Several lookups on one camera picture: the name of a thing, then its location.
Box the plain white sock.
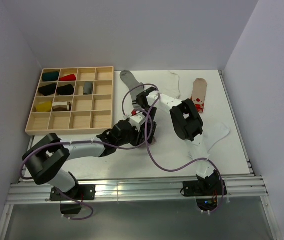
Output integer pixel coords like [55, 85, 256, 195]
[160, 71, 180, 99]

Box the dark grey sock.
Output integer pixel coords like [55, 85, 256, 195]
[83, 81, 93, 95]

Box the beige sock with rust stripes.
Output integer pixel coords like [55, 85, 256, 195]
[139, 137, 156, 148]

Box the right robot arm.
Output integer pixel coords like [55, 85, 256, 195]
[136, 87, 223, 195]

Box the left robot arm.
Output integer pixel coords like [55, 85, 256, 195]
[22, 120, 156, 200]

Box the grey sock with black stripes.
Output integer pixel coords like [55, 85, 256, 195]
[120, 70, 149, 110]

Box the beige red reindeer sock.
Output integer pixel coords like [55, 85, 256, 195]
[190, 78, 207, 113]

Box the white sock with black stripes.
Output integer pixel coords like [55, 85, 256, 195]
[185, 123, 230, 160]

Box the wooden compartment tray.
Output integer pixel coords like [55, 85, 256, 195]
[25, 66, 114, 136]

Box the rolled brown white sock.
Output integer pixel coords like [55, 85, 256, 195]
[52, 101, 71, 112]

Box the rolled black sock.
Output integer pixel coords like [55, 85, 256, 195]
[56, 84, 74, 96]

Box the rolled red sock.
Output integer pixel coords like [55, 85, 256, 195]
[59, 74, 76, 82]

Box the rolled yellow sock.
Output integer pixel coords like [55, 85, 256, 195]
[35, 101, 52, 113]

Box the rolled dark sock in tray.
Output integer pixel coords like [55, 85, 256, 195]
[38, 83, 56, 97]

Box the rolled green sock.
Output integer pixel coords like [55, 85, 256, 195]
[41, 71, 59, 82]

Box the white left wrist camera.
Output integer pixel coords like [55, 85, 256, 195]
[129, 109, 146, 132]

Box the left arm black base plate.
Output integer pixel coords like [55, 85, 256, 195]
[49, 184, 95, 202]

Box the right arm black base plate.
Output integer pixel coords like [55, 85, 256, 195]
[182, 180, 227, 197]

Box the aluminium extrusion rail frame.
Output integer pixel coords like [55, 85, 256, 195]
[0, 70, 282, 240]

